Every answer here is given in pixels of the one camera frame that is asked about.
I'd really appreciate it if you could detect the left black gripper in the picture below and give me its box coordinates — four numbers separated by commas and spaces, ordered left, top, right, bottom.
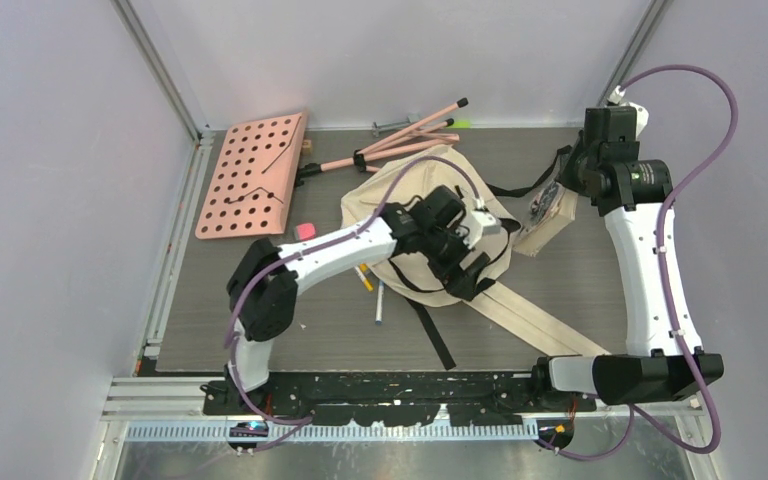
420, 221, 489, 301

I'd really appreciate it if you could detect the beige canvas backpack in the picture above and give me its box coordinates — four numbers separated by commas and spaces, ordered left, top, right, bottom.
340, 145, 606, 370

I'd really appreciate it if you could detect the floral little women book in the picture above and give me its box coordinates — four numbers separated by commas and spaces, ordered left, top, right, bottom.
513, 182, 579, 257

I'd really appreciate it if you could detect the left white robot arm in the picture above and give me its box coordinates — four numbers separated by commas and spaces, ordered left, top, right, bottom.
225, 186, 502, 414

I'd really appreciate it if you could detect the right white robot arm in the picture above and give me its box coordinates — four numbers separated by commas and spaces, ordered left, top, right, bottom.
530, 106, 724, 411

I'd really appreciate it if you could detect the white marker blue cap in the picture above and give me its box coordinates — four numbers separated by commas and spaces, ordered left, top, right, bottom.
374, 280, 386, 326

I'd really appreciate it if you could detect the white marker yellow cap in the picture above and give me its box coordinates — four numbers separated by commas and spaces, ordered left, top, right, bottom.
354, 265, 375, 292

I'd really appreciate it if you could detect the pink folding stand tripod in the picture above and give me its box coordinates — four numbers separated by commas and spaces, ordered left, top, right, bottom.
294, 97, 469, 187

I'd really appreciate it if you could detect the pink eraser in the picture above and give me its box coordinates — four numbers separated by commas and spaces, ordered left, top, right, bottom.
293, 222, 317, 242

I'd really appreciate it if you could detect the grey metal bolt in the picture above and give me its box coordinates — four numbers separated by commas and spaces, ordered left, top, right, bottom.
371, 115, 419, 138

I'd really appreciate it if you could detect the pink perforated music stand desk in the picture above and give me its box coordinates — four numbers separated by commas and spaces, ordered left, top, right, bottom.
195, 109, 308, 240

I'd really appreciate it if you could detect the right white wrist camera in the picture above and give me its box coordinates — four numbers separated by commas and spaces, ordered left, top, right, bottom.
606, 85, 649, 137

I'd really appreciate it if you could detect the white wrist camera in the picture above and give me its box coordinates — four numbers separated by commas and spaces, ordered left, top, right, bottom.
606, 85, 649, 137
461, 198, 502, 248

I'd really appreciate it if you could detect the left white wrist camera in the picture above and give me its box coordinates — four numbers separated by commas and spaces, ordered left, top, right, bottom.
461, 198, 502, 248

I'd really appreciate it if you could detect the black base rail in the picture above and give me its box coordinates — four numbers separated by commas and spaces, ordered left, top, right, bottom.
200, 371, 596, 427

